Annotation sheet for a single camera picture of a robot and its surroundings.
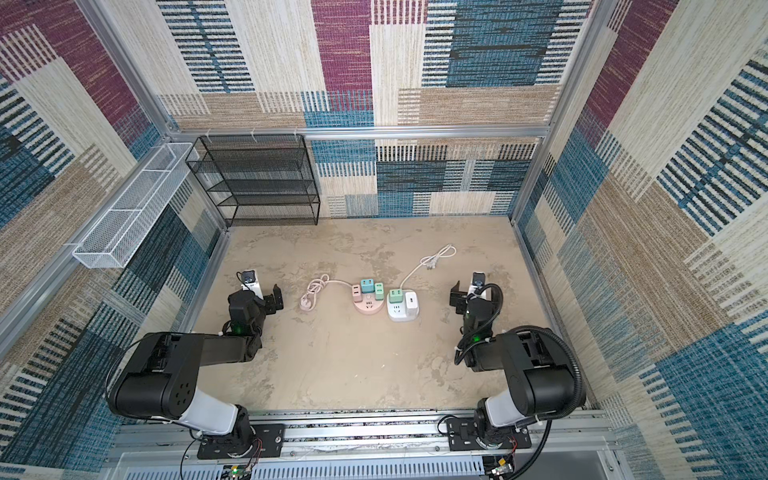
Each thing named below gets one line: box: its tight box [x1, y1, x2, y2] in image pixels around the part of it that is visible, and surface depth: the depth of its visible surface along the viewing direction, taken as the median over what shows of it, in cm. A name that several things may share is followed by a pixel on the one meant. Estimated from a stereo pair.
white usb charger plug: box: [405, 291, 418, 308], surface depth 91 cm
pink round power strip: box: [352, 292, 385, 315], surface depth 96 cm
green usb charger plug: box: [374, 282, 384, 301], surface depth 95 cm
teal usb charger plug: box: [360, 278, 375, 293], surface depth 96 cm
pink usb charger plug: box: [352, 284, 363, 303], surface depth 96 cm
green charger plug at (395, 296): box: [389, 289, 403, 304], surface depth 93 cm
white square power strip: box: [386, 290, 420, 322], surface depth 95 cm
